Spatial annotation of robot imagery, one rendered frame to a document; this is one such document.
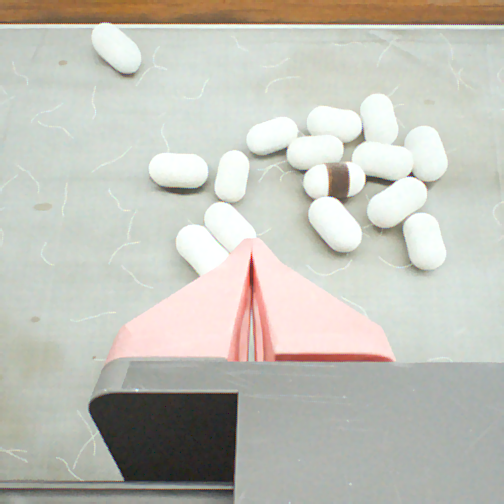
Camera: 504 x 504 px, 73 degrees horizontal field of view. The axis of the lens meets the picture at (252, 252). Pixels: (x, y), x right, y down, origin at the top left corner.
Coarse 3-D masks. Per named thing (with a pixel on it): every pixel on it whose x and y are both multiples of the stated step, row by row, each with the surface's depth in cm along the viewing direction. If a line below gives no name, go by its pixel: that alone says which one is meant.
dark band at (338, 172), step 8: (328, 168) 20; (336, 168) 20; (344, 168) 20; (328, 176) 20; (336, 176) 20; (344, 176) 20; (328, 184) 20; (336, 184) 20; (344, 184) 20; (328, 192) 20; (336, 192) 20; (344, 192) 20
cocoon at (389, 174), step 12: (360, 144) 21; (372, 144) 20; (384, 144) 20; (360, 156) 20; (372, 156) 20; (384, 156) 20; (396, 156) 20; (408, 156) 20; (372, 168) 20; (384, 168) 20; (396, 168) 20; (408, 168) 20
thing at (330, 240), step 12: (312, 204) 20; (324, 204) 19; (336, 204) 19; (312, 216) 20; (324, 216) 19; (336, 216) 19; (348, 216) 19; (324, 228) 19; (336, 228) 19; (348, 228) 19; (336, 240) 19; (348, 240) 19; (360, 240) 19
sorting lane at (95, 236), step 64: (0, 64) 24; (64, 64) 24; (192, 64) 24; (256, 64) 24; (320, 64) 24; (384, 64) 24; (448, 64) 24; (0, 128) 23; (64, 128) 23; (128, 128) 23; (192, 128) 23; (448, 128) 23; (0, 192) 22; (64, 192) 22; (128, 192) 22; (192, 192) 22; (256, 192) 22; (448, 192) 22; (0, 256) 21; (64, 256) 21; (128, 256) 21; (320, 256) 21; (384, 256) 21; (448, 256) 21; (0, 320) 20; (64, 320) 20; (128, 320) 20; (384, 320) 20; (448, 320) 20; (0, 384) 19; (64, 384) 19; (0, 448) 18; (64, 448) 18
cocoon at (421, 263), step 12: (420, 216) 19; (432, 216) 20; (408, 228) 20; (420, 228) 19; (432, 228) 19; (408, 240) 20; (420, 240) 19; (432, 240) 19; (408, 252) 20; (420, 252) 19; (432, 252) 19; (444, 252) 19; (420, 264) 19; (432, 264) 19
